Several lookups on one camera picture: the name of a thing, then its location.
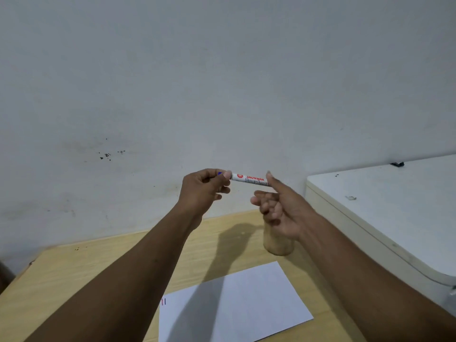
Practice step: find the person's right hand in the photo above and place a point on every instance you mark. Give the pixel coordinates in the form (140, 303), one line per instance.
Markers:
(288, 213)

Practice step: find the person's left hand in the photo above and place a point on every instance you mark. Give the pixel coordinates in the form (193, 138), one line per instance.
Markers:
(199, 192)

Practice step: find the blue cap marker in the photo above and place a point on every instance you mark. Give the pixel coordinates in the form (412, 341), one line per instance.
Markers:
(249, 179)

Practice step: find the white paper sheet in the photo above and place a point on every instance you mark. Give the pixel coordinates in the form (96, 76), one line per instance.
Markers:
(256, 306)

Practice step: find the person's right forearm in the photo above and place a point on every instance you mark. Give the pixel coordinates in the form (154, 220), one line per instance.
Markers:
(374, 299)

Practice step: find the person's left forearm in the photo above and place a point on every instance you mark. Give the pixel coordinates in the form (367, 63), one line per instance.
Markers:
(117, 292)

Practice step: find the wooden pen holder cup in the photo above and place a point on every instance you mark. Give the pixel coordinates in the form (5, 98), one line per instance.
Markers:
(279, 247)

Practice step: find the white side table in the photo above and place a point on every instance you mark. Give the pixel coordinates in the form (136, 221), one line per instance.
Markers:
(392, 217)

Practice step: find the black hinge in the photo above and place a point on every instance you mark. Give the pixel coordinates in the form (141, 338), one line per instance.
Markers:
(397, 164)

